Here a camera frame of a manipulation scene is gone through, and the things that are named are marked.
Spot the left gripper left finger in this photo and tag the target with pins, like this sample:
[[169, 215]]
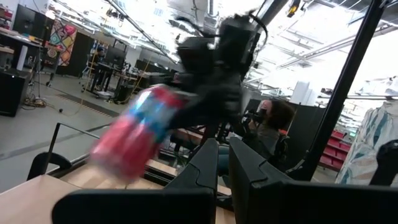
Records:
[[140, 207]]

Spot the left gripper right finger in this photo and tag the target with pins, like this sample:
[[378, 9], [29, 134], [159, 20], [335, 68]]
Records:
[[295, 205]]

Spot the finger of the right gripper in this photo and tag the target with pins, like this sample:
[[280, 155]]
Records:
[[211, 116]]

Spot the orange-red Fanta can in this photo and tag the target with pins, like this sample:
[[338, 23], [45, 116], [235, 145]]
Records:
[[133, 146]]

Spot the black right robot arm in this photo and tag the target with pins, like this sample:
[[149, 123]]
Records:
[[236, 43]]

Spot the person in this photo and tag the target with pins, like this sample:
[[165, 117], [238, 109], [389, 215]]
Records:
[[363, 149], [276, 115]]

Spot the red shelving unit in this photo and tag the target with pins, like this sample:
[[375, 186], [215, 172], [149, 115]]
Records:
[[337, 149]]

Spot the black table clamp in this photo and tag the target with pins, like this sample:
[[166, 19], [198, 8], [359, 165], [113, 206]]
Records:
[[40, 161]]

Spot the colourful patterned poster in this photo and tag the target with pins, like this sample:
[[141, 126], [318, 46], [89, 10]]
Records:
[[63, 40]]

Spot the black cabinet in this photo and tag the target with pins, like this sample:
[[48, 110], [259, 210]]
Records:
[[12, 93]]

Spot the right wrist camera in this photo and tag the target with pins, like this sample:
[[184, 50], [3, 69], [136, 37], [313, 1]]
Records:
[[194, 57]]

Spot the black aluminium table frame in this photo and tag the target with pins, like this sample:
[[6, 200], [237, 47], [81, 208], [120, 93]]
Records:
[[340, 93]]

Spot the black wall monitor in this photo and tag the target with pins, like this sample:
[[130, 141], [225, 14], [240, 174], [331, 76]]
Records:
[[31, 21]]

